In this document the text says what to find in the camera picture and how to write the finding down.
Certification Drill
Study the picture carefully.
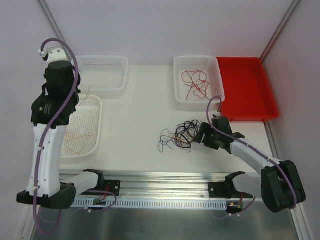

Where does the white rectangular basket back left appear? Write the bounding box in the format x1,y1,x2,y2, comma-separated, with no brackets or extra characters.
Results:
76,55,129,99

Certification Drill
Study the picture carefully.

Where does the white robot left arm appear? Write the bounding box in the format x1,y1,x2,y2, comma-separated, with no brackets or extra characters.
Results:
16,60,105,210

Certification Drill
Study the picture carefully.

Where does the white rectangular basket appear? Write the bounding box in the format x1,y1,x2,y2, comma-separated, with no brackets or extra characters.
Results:
76,55,129,99
173,55,225,112

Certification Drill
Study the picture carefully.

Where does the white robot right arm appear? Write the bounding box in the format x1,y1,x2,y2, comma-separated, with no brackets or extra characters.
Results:
194,116,307,213

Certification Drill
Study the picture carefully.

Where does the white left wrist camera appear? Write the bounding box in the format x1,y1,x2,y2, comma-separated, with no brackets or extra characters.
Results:
38,47,68,64

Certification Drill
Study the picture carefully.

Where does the aluminium mounting rail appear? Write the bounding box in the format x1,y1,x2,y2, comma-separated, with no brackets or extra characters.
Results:
103,170,228,200

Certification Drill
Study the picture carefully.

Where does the white rectangular basket centre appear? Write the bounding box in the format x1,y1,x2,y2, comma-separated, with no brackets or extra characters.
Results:
173,55,225,112

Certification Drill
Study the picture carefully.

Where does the multicolour wire bundle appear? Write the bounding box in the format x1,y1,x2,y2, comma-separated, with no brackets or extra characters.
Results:
156,119,202,153

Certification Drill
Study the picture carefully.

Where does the red plastic tray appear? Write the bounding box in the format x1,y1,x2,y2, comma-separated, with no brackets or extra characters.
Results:
217,57,279,122

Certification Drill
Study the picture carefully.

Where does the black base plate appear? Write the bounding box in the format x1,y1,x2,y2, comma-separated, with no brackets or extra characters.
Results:
207,181,253,199
81,179,121,196

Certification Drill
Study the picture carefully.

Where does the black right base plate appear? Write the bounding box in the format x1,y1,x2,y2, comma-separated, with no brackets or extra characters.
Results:
207,181,253,199

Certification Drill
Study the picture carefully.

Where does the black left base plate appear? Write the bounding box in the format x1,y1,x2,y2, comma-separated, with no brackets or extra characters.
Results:
81,179,121,196

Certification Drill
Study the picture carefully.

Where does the white slotted cable duct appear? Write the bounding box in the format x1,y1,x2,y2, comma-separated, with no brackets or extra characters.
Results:
71,197,227,211

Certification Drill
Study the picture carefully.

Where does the white oval basket left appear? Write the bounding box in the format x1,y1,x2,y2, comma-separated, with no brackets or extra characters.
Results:
61,94,102,161

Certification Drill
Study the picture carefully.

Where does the yellow wire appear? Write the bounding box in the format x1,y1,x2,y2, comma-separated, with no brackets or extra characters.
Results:
63,131,95,155
79,85,100,141

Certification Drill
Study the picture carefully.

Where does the long red wire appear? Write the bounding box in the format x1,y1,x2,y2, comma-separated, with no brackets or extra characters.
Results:
180,69,210,102

